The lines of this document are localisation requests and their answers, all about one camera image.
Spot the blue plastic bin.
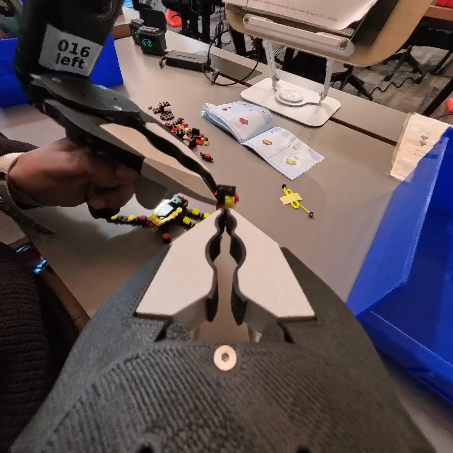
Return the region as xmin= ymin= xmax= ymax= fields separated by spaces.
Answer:
xmin=0 ymin=34 xmax=124 ymax=107
xmin=346 ymin=127 xmax=453 ymax=394

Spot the tan curved board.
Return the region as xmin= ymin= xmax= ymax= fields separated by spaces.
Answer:
xmin=224 ymin=0 xmax=436 ymax=68

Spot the person's left forearm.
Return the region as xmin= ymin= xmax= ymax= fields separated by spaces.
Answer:
xmin=0 ymin=133 xmax=39 ymax=179

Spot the person's left hand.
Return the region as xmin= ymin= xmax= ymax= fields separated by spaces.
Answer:
xmin=7 ymin=138 xmax=137 ymax=219

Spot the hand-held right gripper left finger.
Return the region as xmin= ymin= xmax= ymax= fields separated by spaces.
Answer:
xmin=135 ymin=209 xmax=227 ymax=328

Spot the grey strap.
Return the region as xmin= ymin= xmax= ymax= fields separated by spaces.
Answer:
xmin=0 ymin=179 xmax=54 ymax=236

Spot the person's dark knitted sweater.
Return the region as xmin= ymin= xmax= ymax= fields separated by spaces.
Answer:
xmin=0 ymin=241 xmax=84 ymax=453

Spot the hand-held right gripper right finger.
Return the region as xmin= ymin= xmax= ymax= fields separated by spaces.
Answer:
xmin=226 ymin=209 xmax=316 ymax=334

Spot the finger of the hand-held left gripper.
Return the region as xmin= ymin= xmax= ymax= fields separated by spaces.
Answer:
xmin=100 ymin=122 xmax=218 ymax=210
xmin=139 ymin=114 xmax=219 ymax=192

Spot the black charger with green display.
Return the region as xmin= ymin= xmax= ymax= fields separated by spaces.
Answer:
xmin=137 ymin=26 xmax=167 ymax=55

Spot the small black red lego assembly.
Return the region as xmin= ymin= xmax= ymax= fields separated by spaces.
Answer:
xmin=214 ymin=185 xmax=240 ymax=210

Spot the lego instruction booklet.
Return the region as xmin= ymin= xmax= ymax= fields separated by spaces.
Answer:
xmin=201 ymin=101 xmax=325 ymax=180

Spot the yellow cord with black ends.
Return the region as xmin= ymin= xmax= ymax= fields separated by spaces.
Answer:
xmin=280 ymin=183 xmax=315 ymax=218

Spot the printed paper sheet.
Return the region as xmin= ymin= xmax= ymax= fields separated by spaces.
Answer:
xmin=244 ymin=0 xmax=379 ymax=30

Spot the clear plastic bag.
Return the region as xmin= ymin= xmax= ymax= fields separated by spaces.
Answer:
xmin=390 ymin=113 xmax=453 ymax=182

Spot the black yellow lego spider model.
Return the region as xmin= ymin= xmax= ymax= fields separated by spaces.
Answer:
xmin=108 ymin=195 xmax=211 ymax=245

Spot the black office chair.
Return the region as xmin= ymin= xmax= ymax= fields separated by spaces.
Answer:
xmin=384 ymin=46 xmax=427 ymax=84

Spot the dark flat mat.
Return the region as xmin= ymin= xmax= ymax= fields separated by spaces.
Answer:
xmin=193 ymin=51 xmax=262 ymax=85

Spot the black power adapter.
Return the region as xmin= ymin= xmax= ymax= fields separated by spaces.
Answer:
xmin=164 ymin=50 xmax=212 ymax=69

